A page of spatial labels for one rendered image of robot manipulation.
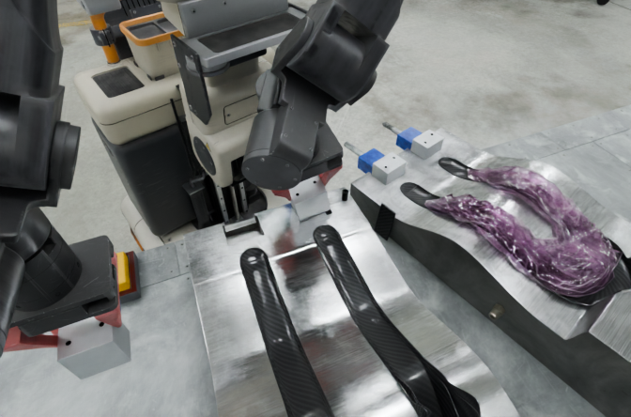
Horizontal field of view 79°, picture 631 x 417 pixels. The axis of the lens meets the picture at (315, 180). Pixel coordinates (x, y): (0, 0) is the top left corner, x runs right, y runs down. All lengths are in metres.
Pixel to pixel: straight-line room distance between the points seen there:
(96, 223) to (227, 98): 1.25
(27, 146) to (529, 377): 0.59
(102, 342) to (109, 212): 1.58
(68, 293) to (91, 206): 1.70
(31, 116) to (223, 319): 0.33
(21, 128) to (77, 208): 1.84
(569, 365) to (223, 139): 0.72
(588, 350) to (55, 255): 0.55
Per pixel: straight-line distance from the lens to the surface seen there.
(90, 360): 0.47
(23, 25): 0.26
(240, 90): 0.88
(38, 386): 0.66
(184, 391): 0.58
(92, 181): 2.21
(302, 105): 0.36
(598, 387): 0.62
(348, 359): 0.46
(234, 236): 0.61
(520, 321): 0.60
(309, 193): 0.54
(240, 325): 0.50
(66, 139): 0.28
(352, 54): 0.36
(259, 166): 0.35
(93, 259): 0.40
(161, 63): 1.13
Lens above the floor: 1.33
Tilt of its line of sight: 44 degrees down
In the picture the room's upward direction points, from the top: straight up
